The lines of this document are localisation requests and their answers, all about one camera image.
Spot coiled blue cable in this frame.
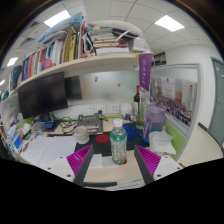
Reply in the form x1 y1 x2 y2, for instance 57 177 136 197
123 124 143 141

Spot grey metal laptop stand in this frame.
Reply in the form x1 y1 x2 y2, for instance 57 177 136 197
76 113 104 135

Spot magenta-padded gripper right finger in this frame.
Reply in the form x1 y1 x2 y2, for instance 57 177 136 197
133 144 184 185

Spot tall glass vase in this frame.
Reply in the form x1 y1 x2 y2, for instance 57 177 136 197
137 99 148 129

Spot crumpled white tissue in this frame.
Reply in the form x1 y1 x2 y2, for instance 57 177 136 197
148 130 177 156

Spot purple water jug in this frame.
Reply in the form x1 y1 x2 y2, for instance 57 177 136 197
142 102 167 145

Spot black desk mat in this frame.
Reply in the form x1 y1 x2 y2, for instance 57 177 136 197
73 123 151 158

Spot white patterned paper cup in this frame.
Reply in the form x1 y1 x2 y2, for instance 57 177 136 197
73 125 91 145

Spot tangled black cables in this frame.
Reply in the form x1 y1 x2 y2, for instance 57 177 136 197
49 113 78 134

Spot purple pennant flag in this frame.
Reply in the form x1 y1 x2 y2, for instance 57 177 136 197
138 53 154 93

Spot dark wine bottle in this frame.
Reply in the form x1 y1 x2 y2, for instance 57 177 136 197
133 85 141 113

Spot green-labelled clear drink bottle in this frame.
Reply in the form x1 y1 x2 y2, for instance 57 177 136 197
109 118 129 166

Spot grey-green door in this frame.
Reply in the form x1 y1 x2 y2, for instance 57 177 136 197
208 56 224 148

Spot white paper napkin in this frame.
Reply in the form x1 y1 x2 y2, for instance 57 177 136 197
89 153 116 168

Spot black computer monitor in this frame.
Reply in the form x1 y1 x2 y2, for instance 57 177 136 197
17 71 69 123

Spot clear plastic box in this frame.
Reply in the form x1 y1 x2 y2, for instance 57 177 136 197
30 121 46 134

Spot white wall socket panel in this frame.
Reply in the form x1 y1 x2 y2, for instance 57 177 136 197
82 103 120 116

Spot white shelf with books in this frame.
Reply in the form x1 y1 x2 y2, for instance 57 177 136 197
8 12 154 93

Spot small blue box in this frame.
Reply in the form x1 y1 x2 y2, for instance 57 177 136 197
44 120 56 130

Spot grey framed desk partition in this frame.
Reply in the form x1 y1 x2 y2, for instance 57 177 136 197
150 63 204 161

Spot white round jar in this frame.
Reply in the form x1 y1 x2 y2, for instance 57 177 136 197
120 102 134 118

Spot group photo poster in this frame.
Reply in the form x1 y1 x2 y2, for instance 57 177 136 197
150 76 198 128

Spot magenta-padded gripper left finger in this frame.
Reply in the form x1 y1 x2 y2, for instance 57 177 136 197
45 144 95 188

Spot ceiling light panels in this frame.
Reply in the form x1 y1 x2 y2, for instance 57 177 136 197
0 9 186 87

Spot white paper sheets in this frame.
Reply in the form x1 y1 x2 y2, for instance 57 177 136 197
20 134 78 168

